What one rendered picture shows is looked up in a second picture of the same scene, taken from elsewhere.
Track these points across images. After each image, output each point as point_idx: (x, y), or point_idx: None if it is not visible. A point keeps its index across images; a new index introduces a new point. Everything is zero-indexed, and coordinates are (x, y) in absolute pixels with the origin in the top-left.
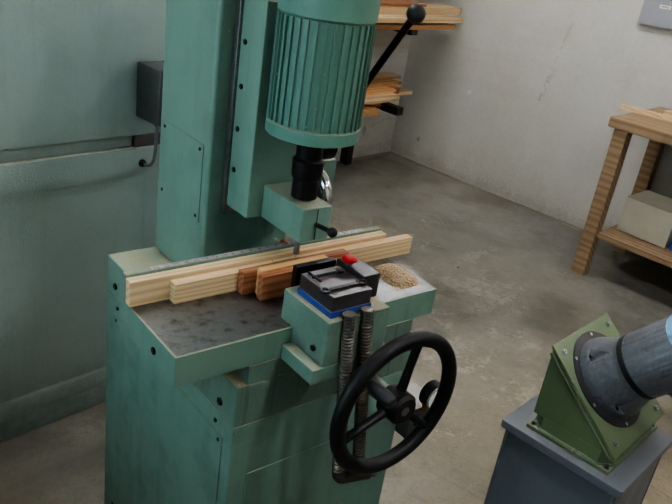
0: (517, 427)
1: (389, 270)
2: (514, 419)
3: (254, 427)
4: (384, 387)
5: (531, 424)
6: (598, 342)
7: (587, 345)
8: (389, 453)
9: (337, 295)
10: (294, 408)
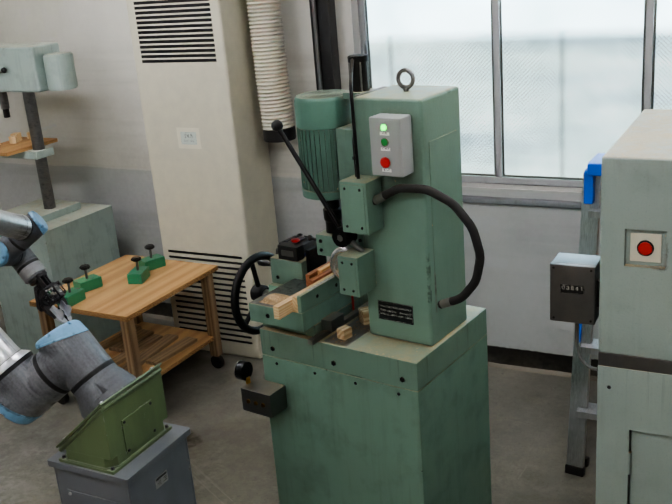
0: (179, 425)
1: (281, 294)
2: (180, 430)
3: None
4: (263, 260)
5: (168, 425)
6: (122, 373)
7: (130, 377)
8: (261, 325)
9: (293, 236)
10: None
